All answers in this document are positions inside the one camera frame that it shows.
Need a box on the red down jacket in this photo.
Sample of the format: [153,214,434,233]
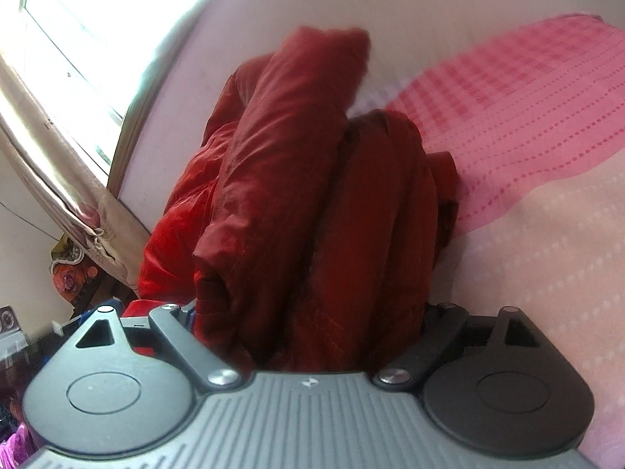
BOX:
[137,25,461,373]

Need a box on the beige patterned curtain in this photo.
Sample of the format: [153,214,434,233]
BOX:
[0,53,153,295]

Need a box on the floral red cushion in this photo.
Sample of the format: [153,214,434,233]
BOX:
[49,234,104,306]

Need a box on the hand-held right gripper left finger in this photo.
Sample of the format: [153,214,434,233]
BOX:
[73,302,241,394]

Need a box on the purple cloth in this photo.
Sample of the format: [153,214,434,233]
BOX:
[0,422,37,467]

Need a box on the window with brown frame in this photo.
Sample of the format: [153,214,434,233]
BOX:
[18,0,232,191]

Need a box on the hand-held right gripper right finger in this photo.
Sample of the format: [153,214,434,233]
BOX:
[373,302,539,394]

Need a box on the pink checked bed sheet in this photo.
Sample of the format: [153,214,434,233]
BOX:
[344,12,625,469]

